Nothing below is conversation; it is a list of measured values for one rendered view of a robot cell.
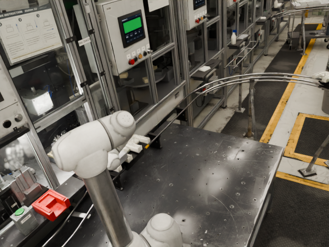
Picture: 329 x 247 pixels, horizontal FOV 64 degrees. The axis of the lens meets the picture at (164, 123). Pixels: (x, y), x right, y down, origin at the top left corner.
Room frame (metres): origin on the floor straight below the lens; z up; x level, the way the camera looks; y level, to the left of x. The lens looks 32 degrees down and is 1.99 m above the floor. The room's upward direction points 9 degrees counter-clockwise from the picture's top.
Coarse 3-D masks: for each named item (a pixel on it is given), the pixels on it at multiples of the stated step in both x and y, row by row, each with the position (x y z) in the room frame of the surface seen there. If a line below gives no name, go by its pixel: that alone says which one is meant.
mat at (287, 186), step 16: (288, 176) 1.86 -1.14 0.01; (288, 192) 1.67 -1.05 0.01; (304, 192) 1.64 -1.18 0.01; (320, 192) 1.62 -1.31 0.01; (272, 208) 1.52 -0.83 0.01; (288, 208) 1.50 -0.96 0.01; (304, 208) 1.47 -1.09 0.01; (320, 208) 1.45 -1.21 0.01; (272, 224) 1.36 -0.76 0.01; (288, 224) 1.34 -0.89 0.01; (304, 224) 1.32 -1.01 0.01; (320, 224) 1.30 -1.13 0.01; (256, 240) 1.25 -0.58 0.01; (272, 240) 1.23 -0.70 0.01; (288, 240) 1.21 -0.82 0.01; (304, 240) 1.19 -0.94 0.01; (320, 240) 1.17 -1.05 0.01
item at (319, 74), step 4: (320, 72) 2.28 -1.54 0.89; (324, 72) 2.28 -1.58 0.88; (328, 72) 2.26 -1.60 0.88; (312, 76) 2.26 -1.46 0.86; (316, 76) 2.24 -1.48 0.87; (320, 76) 2.26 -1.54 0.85; (324, 76) 2.23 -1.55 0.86; (328, 76) 2.17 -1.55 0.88; (324, 80) 2.15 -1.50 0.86; (328, 80) 2.14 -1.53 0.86; (324, 84) 2.15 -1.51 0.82; (328, 84) 2.11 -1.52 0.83; (328, 88) 2.11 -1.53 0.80
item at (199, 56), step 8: (208, 0) 3.07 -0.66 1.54; (216, 0) 3.26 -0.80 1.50; (208, 8) 3.07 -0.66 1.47; (216, 8) 3.25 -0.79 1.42; (200, 24) 2.90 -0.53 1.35; (192, 32) 2.74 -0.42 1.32; (200, 32) 2.89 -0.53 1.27; (208, 32) 3.53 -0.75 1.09; (192, 40) 2.73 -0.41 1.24; (200, 40) 2.88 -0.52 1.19; (192, 48) 2.73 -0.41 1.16; (200, 48) 2.87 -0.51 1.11; (192, 56) 2.71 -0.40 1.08; (200, 56) 2.86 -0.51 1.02; (192, 64) 2.70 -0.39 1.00; (200, 64) 2.85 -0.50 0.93
